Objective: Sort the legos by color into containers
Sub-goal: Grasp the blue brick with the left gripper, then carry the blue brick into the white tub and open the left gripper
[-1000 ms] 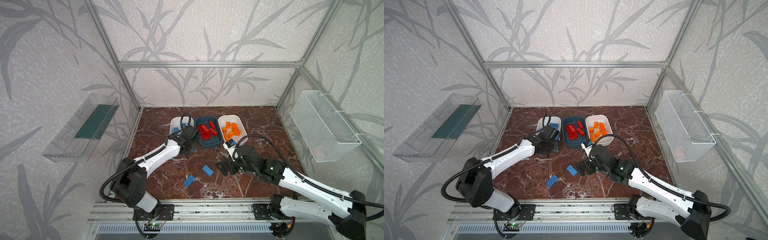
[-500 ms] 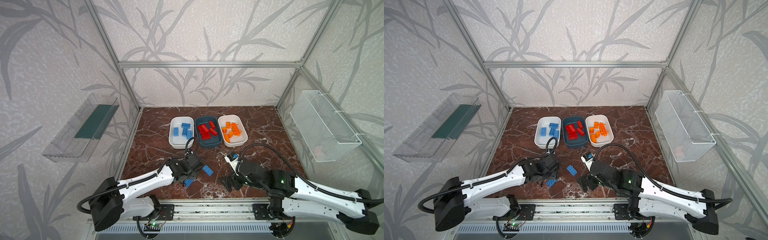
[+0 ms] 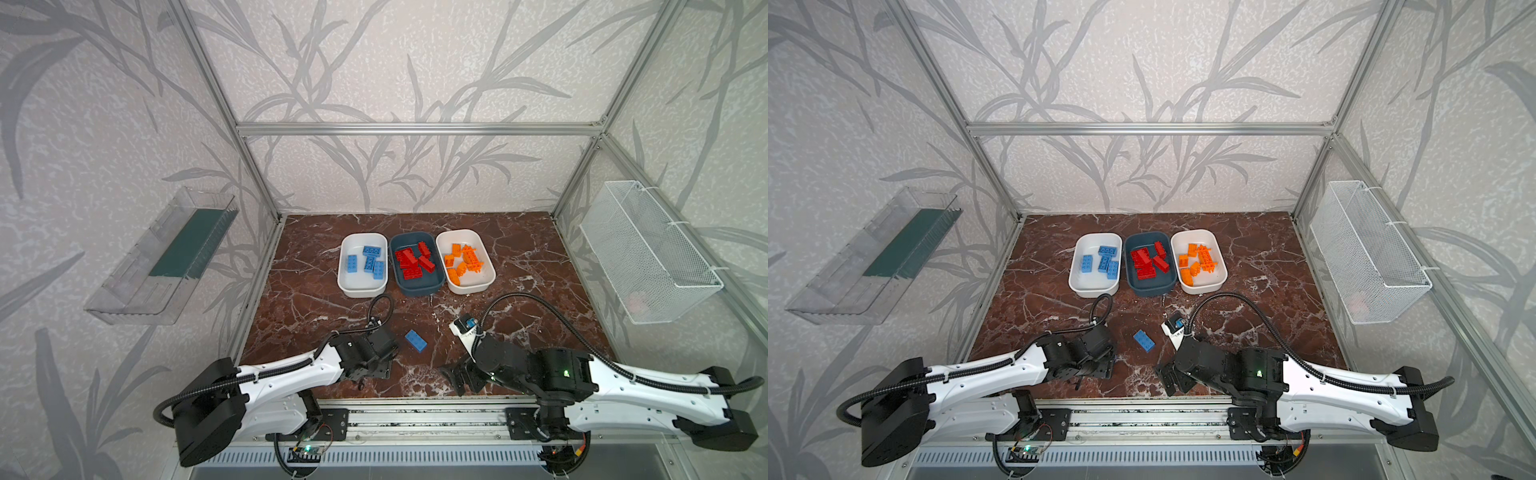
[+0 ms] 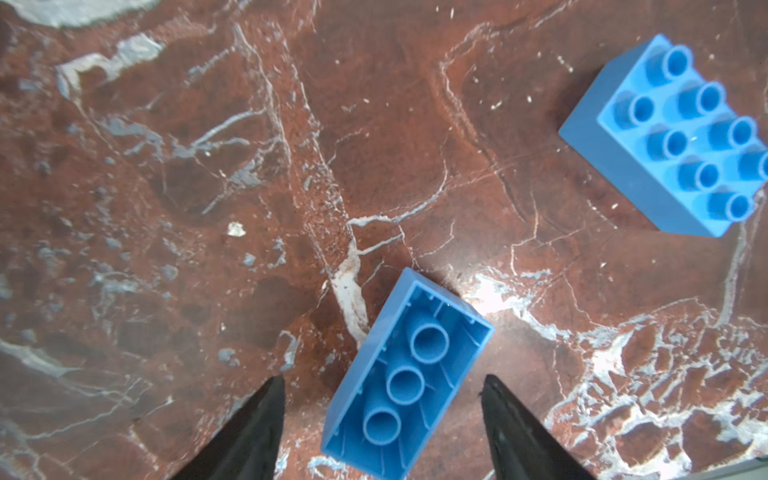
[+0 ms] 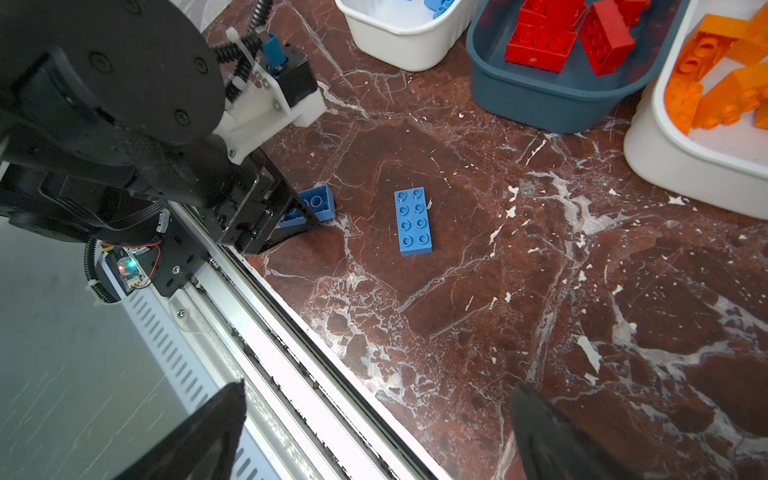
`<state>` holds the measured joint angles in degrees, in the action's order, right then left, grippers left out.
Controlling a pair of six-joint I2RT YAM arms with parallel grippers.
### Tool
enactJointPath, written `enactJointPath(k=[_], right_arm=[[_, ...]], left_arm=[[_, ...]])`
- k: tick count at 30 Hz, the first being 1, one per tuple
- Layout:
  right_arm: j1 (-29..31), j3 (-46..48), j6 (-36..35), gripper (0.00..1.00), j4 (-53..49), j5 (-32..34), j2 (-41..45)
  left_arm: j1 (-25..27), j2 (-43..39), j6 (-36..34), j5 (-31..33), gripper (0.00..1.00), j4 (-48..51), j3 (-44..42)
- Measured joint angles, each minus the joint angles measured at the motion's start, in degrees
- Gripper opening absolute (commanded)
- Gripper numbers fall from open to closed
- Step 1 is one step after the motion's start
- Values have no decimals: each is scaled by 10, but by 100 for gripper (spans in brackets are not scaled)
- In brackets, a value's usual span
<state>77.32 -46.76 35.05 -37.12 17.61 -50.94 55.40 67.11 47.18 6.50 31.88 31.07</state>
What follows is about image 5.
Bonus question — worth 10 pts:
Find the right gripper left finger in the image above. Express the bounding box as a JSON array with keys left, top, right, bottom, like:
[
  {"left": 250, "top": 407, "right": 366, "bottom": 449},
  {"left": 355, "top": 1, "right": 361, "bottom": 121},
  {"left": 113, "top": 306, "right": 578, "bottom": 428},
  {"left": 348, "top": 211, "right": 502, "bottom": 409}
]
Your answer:
[{"left": 117, "top": 381, "right": 246, "bottom": 479}]

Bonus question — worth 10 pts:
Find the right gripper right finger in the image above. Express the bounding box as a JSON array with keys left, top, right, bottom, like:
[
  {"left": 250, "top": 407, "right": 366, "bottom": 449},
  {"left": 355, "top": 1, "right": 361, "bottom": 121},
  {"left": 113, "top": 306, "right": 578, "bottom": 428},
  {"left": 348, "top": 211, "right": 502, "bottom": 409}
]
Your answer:
[{"left": 510, "top": 384, "right": 640, "bottom": 479}]

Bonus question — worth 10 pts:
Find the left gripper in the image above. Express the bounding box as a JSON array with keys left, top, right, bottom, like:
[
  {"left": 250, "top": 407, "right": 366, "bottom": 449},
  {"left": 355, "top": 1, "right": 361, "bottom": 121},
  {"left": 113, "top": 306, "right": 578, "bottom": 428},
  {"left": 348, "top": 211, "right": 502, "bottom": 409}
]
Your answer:
[{"left": 198, "top": 149, "right": 320, "bottom": 255}]

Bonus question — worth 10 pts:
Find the blue brick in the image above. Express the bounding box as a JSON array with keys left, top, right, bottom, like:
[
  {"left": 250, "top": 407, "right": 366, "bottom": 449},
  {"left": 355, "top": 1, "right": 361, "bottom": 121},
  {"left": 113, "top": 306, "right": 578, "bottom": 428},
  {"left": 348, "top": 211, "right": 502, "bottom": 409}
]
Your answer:
[
  {"left": 424, "top": 0, "right": 454, "bottom": 19},
  {"left": 394, "top": 187, "right": 433, "bottom": 257},
  {"left": 278, "top": 185, "right": 336, "bottom": 228}
]

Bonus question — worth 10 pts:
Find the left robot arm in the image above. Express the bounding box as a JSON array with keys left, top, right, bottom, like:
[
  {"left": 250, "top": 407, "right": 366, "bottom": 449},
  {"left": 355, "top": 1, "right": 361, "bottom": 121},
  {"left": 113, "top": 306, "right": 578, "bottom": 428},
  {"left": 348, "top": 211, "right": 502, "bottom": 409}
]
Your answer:
[{"left": 1, "top": 1, "right": 320, "bottom": 254}]

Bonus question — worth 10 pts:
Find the left white plastic bin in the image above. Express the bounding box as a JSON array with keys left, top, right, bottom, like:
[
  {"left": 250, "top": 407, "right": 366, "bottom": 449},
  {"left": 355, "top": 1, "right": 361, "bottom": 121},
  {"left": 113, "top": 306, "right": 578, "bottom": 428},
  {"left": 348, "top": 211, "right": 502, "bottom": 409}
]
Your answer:
[{"left": 335, "top": 0, "right": 480, "bottom": 72}]

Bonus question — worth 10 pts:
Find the white plastic bin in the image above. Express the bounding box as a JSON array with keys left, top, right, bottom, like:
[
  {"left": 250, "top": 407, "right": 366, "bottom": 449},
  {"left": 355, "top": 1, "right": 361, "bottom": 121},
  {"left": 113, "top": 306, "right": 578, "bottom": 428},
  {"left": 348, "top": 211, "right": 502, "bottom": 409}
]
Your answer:
[
  {"left": 335, "top": 0, "right": 480, "bottom": 72},
  {"left": 624, "top": 1, "right": 767, "bottom": 220}
]

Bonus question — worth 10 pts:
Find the teal plastic bin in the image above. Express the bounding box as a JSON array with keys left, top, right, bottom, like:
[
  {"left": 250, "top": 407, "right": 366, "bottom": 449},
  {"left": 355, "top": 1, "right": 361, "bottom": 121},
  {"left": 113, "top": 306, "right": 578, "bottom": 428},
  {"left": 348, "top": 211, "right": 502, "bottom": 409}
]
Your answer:
[{"left": 466, "top": 1, "right": 692, "bottom": 134}]

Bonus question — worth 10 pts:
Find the right white plastic bin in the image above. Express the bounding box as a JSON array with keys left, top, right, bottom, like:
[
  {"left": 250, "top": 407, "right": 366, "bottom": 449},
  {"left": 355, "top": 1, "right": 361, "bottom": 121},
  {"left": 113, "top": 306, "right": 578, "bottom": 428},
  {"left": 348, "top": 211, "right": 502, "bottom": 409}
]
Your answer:
[{"left": 624, "top": 1, "right": 767, "bottom": 220}]

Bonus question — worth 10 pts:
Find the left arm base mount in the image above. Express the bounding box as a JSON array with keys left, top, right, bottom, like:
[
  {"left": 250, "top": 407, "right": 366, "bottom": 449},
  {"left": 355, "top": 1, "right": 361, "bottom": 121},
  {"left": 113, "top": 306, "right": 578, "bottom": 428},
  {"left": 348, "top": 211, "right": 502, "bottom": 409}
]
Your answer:
[{"left": 139, "top": 213, "right": 209, "bottom": 298}]

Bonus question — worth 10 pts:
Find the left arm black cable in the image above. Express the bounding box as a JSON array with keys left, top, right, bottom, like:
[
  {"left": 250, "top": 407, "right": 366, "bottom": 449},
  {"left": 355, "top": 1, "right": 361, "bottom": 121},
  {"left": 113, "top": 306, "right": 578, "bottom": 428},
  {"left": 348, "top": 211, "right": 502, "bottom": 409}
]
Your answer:
[{"left": 212, "top": 0, "right": 274, "bottom": 103}]

